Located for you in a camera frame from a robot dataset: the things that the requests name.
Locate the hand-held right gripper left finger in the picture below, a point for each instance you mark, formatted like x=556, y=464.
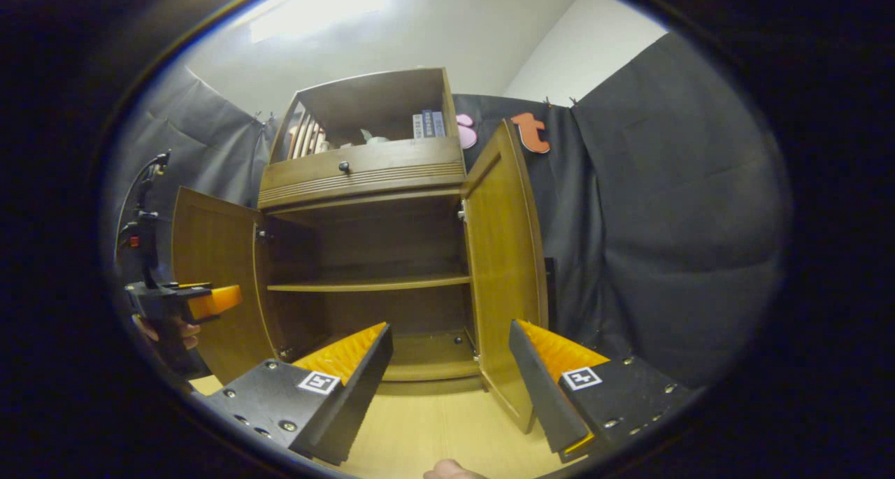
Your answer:
x=363, y=395

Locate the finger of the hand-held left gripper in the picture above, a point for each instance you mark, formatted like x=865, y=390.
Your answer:
x=217, y=302
x=194, y=285

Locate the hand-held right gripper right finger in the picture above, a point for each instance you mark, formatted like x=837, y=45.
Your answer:
x=537, y=395

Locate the wooden cabinet door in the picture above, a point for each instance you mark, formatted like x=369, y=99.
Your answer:
x=217, y=269
x=503, y=255

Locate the wooden double-door shoe cabinet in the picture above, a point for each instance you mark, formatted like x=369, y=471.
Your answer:
x=377, y=94

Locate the metal door hinge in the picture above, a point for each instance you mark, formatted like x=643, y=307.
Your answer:
x=461, y=210
x=263, y=236

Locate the wooden cabinet drawer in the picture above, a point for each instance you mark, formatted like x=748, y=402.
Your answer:
x=391, y=161

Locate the wooden inner shelf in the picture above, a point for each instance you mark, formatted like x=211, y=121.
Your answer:
x=370, y=282

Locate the black backdrop cloth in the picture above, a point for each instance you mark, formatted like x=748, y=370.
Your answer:
x=664, y=220

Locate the pale green ornament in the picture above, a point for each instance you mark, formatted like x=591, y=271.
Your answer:
x=376, y=139

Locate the white book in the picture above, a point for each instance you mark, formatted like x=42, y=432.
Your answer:
x=418, y=126

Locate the dark blue book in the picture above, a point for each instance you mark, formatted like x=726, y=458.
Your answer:
x=428, y=124

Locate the light grey book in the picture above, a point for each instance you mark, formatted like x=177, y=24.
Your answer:
x=439, y=124

